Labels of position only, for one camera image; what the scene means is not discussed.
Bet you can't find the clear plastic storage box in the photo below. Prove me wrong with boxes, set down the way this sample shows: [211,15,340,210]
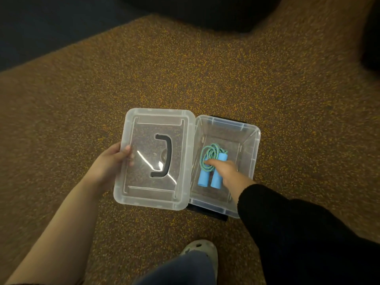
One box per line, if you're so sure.
[186,114,262,222]

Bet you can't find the person's left forearm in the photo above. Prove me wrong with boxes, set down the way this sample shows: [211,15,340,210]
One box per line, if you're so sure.
[6,175,103,285]

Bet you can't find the white shoe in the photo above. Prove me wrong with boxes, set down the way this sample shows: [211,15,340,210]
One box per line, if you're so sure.
[179,239,219,279]

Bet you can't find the clear lid with black handle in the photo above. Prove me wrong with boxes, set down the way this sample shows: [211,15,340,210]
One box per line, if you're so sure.
[113,108,196,211]

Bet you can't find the person's right hand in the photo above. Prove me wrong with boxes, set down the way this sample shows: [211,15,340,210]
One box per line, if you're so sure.
[205,158,247,194]

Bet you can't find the black treadmill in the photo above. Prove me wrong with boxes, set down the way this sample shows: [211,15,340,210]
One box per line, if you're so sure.
[117,0,284,34]
[359,0,380,73]

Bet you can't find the person's left leg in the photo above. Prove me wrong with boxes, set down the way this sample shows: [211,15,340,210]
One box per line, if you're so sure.
[133,251,217,285]

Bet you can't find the person's right forearm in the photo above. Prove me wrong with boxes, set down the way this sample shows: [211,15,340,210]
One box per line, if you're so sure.
[228,178,380,285]

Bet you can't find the green jump rope blue handles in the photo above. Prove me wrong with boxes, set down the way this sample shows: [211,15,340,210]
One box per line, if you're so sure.
[197,142,229,190]

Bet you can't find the person's left hand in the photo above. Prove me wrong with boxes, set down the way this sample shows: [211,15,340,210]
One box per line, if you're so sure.
[84,141,135,194]

